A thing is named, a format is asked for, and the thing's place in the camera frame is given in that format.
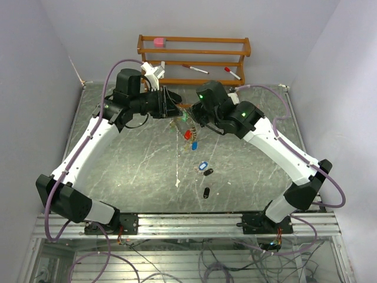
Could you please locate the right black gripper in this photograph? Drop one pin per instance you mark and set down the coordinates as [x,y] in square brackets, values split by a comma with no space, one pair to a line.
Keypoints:
[196,112]

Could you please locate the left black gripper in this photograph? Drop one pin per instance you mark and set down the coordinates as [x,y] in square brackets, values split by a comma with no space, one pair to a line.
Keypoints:
[166,107]

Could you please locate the green key tag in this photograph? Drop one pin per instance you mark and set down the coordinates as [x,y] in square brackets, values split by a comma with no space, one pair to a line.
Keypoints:
[184,117]

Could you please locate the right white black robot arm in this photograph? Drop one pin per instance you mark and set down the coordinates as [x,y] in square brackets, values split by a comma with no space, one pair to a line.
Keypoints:
[244,120]

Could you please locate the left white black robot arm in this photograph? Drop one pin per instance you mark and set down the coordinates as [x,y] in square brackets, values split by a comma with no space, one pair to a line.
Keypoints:
[136,92]

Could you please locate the white clamp tool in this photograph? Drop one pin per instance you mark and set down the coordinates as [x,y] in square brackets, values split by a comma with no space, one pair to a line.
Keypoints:
[162,65]

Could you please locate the red white marker pen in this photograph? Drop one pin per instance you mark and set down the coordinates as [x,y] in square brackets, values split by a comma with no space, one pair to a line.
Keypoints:
[195,69]

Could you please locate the red capped white marker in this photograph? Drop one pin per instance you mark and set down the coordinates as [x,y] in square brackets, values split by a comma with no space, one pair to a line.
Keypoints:
[232,73]

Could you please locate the blue key tag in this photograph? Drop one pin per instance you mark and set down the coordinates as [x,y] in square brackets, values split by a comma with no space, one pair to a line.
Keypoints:
[202,166]

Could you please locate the black key tag upper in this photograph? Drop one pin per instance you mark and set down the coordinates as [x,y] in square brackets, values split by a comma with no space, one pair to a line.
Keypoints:
[208,172]

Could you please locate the black key tag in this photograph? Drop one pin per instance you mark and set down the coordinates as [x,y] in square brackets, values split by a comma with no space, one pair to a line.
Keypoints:
[206,192]
[208,172]

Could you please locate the pink eraser block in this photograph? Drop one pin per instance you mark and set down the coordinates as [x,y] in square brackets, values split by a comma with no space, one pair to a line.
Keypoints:
[159,42]

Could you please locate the wooden three-tier rack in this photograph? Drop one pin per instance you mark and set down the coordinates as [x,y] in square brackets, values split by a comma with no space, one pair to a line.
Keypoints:
[207,53]

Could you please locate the black key tag lower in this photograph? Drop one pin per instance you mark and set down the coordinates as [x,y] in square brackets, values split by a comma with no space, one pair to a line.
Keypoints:
[206,192]

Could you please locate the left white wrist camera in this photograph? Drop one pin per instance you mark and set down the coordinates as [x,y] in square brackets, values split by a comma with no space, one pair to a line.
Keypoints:
[153,74]

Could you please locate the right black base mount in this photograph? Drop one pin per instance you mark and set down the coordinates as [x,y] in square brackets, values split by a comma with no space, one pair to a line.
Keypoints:
[255,223]

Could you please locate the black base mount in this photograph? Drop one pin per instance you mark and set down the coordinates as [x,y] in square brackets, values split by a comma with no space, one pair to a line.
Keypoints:
[255,223]
[123,223]

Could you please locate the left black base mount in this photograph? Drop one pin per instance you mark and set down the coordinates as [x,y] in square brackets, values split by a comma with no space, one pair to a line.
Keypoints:
[123,223]

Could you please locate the aluminium rail frame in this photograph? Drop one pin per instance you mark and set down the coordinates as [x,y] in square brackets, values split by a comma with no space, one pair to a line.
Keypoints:
[224,226]

